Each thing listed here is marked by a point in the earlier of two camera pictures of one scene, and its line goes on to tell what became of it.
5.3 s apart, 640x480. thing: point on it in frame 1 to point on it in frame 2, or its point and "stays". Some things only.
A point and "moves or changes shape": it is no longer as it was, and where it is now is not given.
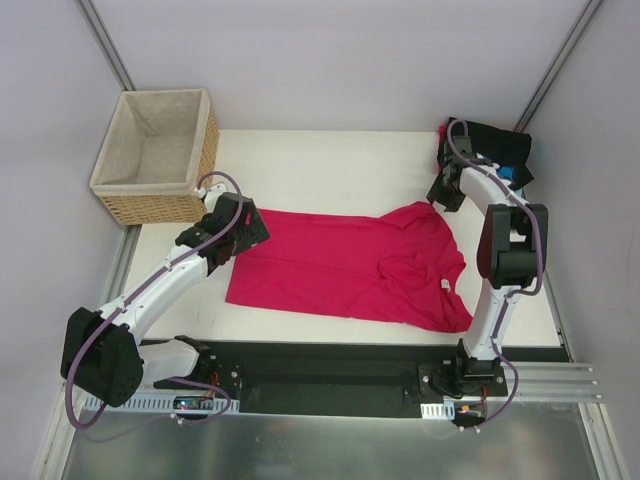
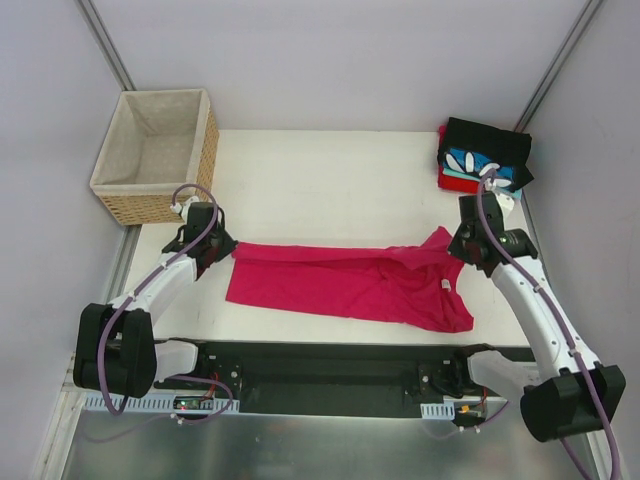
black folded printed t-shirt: x=501 y=147 stays
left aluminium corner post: x=104 y=45 stays
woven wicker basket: x=160 y=149 stays
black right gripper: x=445 y=195 to x=461 y=245
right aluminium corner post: x=558 y=65 stays
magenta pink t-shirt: x=401 y=269 moves or changes shape
